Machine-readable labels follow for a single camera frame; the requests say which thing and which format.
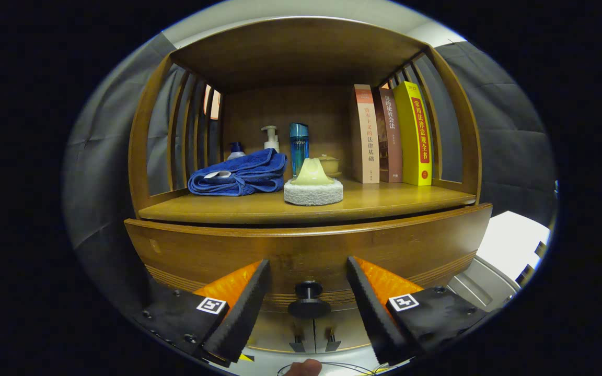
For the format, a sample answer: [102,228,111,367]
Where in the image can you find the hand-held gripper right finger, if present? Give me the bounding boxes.
[345,255,491,367]

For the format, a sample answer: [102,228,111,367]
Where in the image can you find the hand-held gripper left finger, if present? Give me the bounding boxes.
[133,258,272,368]

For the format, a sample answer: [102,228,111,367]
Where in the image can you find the black drawer knob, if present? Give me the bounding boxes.
[287,280,332,320]

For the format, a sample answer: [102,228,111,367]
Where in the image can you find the wooden drawer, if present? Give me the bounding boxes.
[124,203,493,314]

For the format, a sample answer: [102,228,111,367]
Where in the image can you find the white scrub pad green handle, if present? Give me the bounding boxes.
[284,158,344,206]

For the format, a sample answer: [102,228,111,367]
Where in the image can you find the wooden cabinet door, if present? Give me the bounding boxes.
[249,311,316,353]
[314,308,380,351]

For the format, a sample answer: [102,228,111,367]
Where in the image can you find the wooden countertop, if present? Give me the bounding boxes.
[138,178,477,225]

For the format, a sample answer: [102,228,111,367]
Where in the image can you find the white grey drawer unit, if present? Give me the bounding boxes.
[446,210,551,314]

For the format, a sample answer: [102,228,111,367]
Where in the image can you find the wooden cabinet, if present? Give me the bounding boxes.
[128,16,493,356]

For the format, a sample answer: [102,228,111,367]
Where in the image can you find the blue folded towel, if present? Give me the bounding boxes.
[188,148,288,197]

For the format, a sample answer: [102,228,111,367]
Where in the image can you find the beige lidded tea cup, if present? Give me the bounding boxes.
[318,154,342,179]

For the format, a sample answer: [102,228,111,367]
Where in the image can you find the tall blue glass bottle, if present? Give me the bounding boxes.
[289,123,310,177]

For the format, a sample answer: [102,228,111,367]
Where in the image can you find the white pump bottle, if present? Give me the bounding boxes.
[261,125,280,154]

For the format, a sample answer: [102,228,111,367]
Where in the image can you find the beige book orange band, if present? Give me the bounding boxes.
[352,84,380,184]

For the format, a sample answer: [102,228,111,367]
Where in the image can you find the brown book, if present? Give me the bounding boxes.
[374,87,403,183]

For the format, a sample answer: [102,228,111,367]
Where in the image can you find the yellow book red label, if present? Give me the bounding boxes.
[392,81,433,186]

